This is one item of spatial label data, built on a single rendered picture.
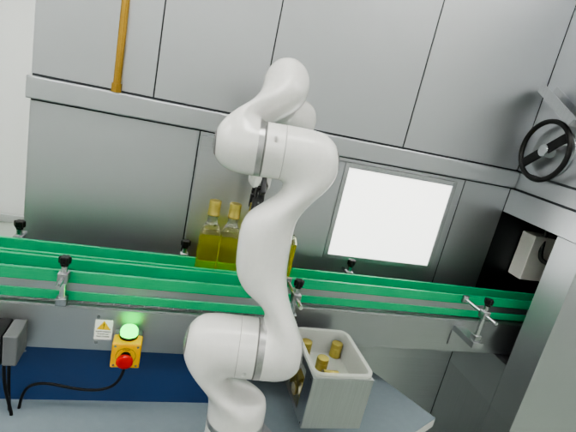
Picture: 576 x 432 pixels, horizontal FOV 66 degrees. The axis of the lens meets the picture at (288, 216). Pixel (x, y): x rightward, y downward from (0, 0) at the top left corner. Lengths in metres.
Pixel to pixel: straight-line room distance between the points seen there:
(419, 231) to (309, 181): 0.94
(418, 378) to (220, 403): 1.25
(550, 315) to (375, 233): 0.61
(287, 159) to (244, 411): 0.50
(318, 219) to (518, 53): 0.88
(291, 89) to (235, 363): 0.51
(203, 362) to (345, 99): 0.94
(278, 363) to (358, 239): 0.79
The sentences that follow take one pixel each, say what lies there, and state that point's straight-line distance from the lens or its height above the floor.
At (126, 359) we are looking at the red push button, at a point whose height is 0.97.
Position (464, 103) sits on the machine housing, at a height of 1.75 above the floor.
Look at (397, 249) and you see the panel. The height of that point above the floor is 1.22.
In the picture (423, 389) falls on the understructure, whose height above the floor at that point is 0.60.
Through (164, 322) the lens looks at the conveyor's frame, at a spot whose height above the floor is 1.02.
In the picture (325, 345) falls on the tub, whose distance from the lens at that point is 1.41.
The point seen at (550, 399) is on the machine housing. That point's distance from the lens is 1.86.
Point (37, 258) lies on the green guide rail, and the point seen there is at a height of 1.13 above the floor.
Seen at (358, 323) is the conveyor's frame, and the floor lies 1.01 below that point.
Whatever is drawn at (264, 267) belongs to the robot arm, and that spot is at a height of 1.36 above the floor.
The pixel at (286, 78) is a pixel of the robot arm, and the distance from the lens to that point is 0.84.
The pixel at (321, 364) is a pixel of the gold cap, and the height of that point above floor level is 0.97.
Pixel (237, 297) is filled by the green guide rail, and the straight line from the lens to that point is 1.25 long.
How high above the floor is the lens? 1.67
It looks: 15 degrees down
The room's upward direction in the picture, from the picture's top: 13 degrees clockwise
